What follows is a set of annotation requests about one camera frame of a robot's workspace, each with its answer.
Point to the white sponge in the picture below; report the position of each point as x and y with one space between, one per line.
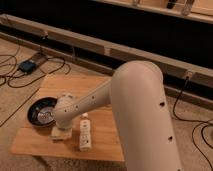
58 134

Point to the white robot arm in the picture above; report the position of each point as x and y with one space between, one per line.
137 96

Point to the white tube bottle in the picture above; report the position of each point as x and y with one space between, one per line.
85 133

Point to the wooden folding table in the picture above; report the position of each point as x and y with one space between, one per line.
35 141

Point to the black frying pan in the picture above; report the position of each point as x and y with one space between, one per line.
40 112

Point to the black power adapter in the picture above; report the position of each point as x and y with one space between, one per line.
27 67

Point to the wooden shelf with items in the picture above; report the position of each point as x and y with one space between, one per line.
196 10

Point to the long wooden rail frame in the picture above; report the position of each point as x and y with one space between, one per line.
172 67

